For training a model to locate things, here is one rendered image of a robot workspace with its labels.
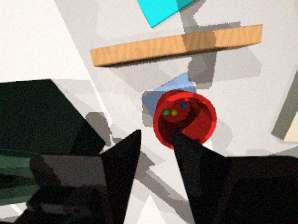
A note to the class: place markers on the dark red cup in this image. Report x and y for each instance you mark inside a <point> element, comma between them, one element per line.
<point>197,121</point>

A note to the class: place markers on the light brown wooden plank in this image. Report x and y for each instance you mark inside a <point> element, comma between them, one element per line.
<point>177,46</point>

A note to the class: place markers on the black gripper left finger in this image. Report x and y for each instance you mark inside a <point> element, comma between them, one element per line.
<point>110,172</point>

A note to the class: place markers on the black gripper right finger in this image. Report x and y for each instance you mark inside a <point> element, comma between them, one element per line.
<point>209,177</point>

